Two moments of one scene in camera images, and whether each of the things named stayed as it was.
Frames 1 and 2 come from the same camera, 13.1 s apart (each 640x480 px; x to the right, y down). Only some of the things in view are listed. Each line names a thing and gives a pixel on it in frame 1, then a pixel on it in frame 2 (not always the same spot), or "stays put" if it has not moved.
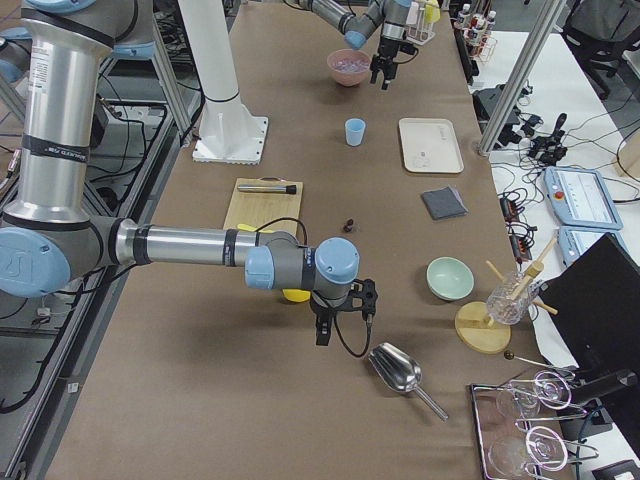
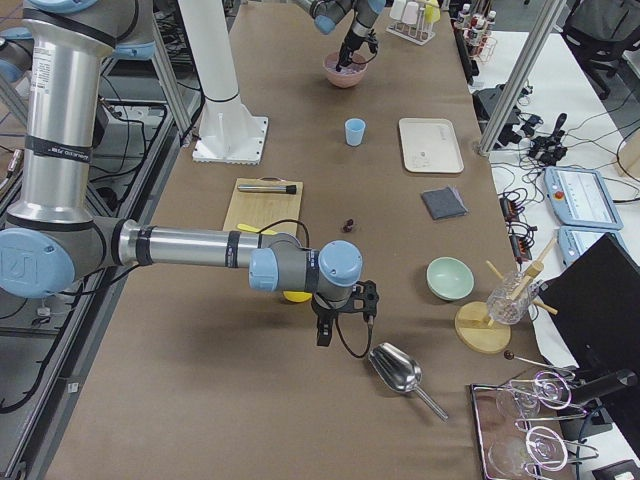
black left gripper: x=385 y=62 -> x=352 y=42
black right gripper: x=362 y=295 stays put
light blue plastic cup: x=355 y=128 stays put
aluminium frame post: x=541 y=31 stays put
